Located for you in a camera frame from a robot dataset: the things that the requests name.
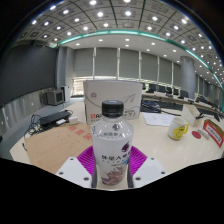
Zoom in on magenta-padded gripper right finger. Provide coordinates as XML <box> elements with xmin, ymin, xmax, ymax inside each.
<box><xmin>126</xmin><ymin>145</ymin><xmax>168</xmax><ymax>189</ymax></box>

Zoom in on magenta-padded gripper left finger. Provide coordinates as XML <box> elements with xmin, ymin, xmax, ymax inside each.
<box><xmin>55</xmin><ymin>145</ymin><xmax>98</xmax><ymax>189</ymax></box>

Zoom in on clear black-capped water bottle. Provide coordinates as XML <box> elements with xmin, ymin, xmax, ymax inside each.
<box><xmin>90</xmin><ymin>99</ymin><xmax>135</xmax><ymax>187</ymax></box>

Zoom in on brown paper envelope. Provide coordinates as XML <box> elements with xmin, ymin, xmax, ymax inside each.
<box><xmin>23</xmin><ymin>122</ymin><xmax>95</xmax><ymax>175</ymax></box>

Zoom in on white power adapter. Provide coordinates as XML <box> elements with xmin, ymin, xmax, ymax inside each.
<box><xmin>68</xmin><ymin>115</ymin><xmax>80</xmax><ymax>126</ymax></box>

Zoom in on white mug with yellow print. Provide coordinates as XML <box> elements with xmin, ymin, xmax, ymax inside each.
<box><xmin>167</xmin><ymin>116</ymin><xmax>190</xmax><ymax>141</ymax></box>

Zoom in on white printed paper sheet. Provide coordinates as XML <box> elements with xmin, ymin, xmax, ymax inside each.
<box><xmin>142</xmin><ymin>111</ymin><xmax>176</xmax><ymax>128</ymax></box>

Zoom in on black power strip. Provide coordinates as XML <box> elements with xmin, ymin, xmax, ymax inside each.
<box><xmin>39</xmin><ymin>110</ymin><xmax>72</xmax><ymax>128</ymax></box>

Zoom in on flat round red coaster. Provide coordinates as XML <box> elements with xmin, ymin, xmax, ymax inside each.
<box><xmin>191</xmin><ymin>130</ymin><xmax>203</xmax><ymax>140</ymax></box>

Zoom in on black desk phone console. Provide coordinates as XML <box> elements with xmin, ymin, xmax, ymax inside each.
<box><xmin>139</xmin><ymin>99</ymin><xmax>162</xmax><ymax>114</ymax></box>

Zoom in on long curved conference table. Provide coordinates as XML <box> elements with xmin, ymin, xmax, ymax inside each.
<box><xmin>141</xmin><ymin>89</ymin><xmax>224</xmax><ymax>113</ymax></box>

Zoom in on open brown box, red lid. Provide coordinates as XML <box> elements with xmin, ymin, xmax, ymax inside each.
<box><xmin>202</xmin><ymin>119</ymin><xmax>224</xmax><ymax>148</ymax></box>

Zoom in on grey boxy monitor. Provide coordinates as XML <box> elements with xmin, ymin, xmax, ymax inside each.
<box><xmin>45</xmin><ymin>89</ymin><xmax>65</xmax><ymax>106</ymax></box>

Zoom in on large white cardboard box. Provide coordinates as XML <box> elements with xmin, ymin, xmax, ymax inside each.
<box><xmin>82</xmin><ymin>79</ymin><xmax>143</xmax><ymax>126</ymax></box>

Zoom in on row of black office chairs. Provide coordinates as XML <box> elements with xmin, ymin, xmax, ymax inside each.
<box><xmin>141</xmin><ymin>82</ymin><xmax>224</xmax><ymax>104</ymax></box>

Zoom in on round ceiling lights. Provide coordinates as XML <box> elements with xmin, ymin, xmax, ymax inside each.
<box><xmin>19</xmin><ymin>0</ymin><xmax>224</xmax><ymax>81</ymax></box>

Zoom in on black cable bundle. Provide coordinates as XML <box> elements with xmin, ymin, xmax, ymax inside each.
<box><xmin>21</xmin><ymin>113</ymin><xmax>43</xmax><ymax>139</ymax></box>

